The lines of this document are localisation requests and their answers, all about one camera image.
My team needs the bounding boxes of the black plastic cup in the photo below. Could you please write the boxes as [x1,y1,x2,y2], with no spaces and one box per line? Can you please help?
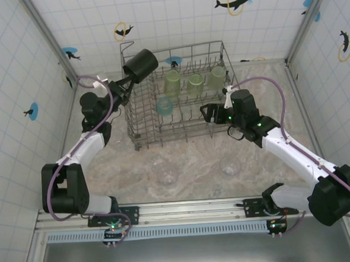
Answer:
[121,47,160,85]

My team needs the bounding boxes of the green translucent cup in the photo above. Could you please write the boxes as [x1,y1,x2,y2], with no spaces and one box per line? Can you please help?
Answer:
[187,73,205,97]
[163,69,182,99]
[208,64,227,91]

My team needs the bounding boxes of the teal translucent cup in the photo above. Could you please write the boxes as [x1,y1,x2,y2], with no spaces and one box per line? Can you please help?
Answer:
[154,95,175,117]

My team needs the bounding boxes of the clear plastic cup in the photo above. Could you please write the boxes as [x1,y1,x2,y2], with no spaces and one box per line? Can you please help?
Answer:
[155,163,180,187]
[219,154,243,177]
[111,126,126,146]

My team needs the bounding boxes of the dolphin blue circle sticker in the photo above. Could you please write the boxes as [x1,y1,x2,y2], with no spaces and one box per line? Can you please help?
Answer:
[164,55,183,69]
[23,102,40,122]
[61,46,81,62]
[300,0,322,23]

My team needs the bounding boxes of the right electronics board with LED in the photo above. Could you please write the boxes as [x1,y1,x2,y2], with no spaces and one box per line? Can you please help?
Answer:
[265,216,289,239]

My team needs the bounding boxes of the electronics board with led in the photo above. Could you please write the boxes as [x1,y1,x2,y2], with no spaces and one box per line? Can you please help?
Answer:
[101,219,132,249]
[265,216,289,239]

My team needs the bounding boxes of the left electronics board with LED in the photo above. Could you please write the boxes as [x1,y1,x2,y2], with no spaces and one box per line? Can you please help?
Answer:
[101,219,132,249]

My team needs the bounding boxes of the grey wire dish rack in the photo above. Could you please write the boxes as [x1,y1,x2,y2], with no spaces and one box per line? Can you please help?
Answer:
[119,34,243,152]

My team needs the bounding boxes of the small dolphin yellow ring sticker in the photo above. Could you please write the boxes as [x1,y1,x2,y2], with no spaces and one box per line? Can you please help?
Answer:
[240,56,267,63]
[113,20,135,41]
[336,30,350,63]
[61,68,74,90]

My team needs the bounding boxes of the aluminium frame post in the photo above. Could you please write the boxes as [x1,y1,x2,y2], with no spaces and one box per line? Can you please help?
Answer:
[281,0,342,68]
[18,0,81,87]

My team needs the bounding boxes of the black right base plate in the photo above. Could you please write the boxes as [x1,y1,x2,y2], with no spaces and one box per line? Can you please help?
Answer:
[236,195,300,220]

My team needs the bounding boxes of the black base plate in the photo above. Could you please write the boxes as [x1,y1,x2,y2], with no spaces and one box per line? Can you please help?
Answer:
[87,205,141,229]
[236,195,300,220]

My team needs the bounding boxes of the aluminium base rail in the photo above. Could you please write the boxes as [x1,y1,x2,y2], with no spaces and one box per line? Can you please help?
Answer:
[34,190,350,234]

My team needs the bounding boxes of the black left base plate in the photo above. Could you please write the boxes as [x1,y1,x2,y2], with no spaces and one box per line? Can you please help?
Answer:
[87,205,141,229]

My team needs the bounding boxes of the slotted white cable duct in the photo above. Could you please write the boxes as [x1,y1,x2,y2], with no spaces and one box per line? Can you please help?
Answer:
[46,218,290,246]

